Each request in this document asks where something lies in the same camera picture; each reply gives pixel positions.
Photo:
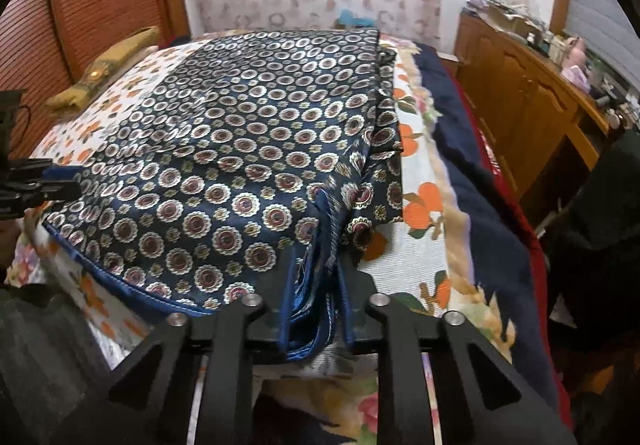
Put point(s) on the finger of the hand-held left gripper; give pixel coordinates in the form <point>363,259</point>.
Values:
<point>55,177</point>

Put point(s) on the wooden dresser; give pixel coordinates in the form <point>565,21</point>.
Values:
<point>525,90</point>

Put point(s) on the dark chair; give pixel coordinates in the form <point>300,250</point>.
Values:
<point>595,250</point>

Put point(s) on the white orange-flower bedsheet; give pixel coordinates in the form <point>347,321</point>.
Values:
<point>420,220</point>

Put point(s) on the cardboard box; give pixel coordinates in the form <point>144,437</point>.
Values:
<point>515,22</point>

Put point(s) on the wooden louvered wardrobe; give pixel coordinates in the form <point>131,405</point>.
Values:
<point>100,0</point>

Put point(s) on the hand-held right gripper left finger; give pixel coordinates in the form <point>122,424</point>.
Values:
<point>287,315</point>

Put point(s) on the grey window blind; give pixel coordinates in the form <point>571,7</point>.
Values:
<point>600,5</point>

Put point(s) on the teal cloth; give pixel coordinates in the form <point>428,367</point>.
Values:
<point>356,19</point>

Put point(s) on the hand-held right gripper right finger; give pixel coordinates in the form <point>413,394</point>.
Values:
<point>346,315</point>

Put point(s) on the mustard yellow pillow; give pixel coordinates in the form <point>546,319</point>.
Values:
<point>100,70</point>

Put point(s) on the pink doll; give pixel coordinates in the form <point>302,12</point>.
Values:
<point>575,65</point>

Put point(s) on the navy blue blanket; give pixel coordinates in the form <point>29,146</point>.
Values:
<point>480,205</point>

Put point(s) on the navy patterned silky garment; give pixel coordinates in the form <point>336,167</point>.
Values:
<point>225,150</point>

